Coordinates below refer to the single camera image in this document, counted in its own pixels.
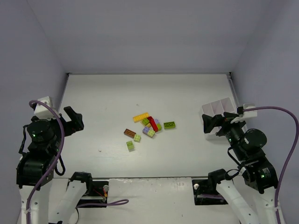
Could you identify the light green square lego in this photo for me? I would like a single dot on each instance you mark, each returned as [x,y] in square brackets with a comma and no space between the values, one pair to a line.
[137,138]

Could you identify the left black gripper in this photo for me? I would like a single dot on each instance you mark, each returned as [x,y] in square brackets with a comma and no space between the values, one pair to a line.
[69,123]

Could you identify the green square lego brick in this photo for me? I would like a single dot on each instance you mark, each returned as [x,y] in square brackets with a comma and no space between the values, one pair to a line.
[145,121]

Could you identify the red long lego brick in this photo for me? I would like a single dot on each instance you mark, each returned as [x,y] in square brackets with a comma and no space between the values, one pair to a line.
[153,124]

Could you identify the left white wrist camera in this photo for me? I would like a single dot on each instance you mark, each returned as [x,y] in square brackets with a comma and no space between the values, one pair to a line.
[42,112]

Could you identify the dark green lego brick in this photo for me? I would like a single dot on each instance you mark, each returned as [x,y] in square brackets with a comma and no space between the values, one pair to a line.
[169,125]

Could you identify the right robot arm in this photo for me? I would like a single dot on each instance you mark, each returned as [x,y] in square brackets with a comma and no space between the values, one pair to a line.
[252,164]

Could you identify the green lego on red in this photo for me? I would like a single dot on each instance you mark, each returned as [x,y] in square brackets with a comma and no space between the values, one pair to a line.
[159,127]

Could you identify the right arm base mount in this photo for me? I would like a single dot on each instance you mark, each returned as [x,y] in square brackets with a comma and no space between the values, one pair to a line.
[205,195]

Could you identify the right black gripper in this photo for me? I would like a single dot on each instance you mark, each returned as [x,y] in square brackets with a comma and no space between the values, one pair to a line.
[219,123]

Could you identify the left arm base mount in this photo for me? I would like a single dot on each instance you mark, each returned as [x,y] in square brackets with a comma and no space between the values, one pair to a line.
[96,195]

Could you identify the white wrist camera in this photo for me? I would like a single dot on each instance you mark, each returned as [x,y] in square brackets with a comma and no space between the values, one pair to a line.
[42,112]
[245,112]

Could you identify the light green lego brick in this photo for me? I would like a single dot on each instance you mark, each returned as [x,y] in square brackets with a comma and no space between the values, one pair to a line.
[130,146]

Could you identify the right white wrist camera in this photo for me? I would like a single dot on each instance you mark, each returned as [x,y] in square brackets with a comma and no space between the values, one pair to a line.
[245,112]

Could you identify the yellow long lego brick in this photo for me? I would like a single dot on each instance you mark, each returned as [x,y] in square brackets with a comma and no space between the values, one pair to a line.
[140,117]

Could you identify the brown lego brick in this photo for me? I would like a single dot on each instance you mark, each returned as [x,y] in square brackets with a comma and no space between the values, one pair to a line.
[129,133]

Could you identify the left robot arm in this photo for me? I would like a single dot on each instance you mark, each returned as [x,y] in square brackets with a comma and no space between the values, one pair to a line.
[37,167]

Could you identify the pale green square lego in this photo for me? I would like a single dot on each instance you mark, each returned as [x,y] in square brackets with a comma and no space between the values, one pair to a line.
[151,133]

